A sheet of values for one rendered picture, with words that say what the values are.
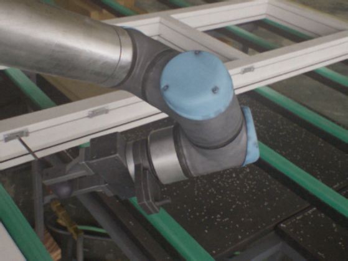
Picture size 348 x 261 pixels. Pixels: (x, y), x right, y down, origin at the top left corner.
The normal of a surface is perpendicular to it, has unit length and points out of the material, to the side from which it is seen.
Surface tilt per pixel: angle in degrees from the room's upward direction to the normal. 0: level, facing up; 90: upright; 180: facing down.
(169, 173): 94
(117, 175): 109
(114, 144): 32
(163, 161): 67
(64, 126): 90
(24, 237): 0
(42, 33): 75
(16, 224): 0
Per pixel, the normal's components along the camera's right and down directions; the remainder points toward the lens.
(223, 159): 0.13, 0.81
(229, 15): 0.61, 0.47
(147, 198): -0.28, -0.23
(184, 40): -0.78, 0.26
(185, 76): -0.26, -0.47
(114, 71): 0.58, 0.65
